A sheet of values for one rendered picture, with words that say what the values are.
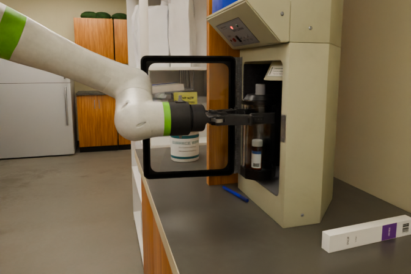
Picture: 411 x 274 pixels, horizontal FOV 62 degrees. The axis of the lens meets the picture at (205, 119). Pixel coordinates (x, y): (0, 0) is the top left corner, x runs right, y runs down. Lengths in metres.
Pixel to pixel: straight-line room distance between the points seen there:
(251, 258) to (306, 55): 0.49
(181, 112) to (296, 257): 0.43
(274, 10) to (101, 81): 0.46
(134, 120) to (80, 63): 0.19
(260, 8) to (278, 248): 0.55
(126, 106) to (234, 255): 0.44
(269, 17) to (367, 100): 0.58
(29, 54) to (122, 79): 0.22
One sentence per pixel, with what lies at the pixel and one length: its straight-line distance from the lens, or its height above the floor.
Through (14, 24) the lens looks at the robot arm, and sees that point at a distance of 0.88.
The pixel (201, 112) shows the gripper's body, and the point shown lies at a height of 1.23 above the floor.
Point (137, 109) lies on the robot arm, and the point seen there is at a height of 1.25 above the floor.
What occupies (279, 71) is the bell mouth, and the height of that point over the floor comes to 1.34.
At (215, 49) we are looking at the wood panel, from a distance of 1.17.
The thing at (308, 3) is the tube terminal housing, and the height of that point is 1.50.
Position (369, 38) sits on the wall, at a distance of 1.30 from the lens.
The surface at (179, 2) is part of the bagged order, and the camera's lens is 2.11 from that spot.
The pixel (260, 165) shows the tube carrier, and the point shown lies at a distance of 0.98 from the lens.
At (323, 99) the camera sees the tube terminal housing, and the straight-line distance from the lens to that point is 0.91.
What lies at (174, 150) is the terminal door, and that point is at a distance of 1.13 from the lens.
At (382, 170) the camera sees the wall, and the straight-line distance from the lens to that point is 1.27.
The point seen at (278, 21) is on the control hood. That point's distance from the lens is 0.85.
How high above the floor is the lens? 1.35
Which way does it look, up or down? 8 degrees down
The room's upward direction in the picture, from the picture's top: straight up
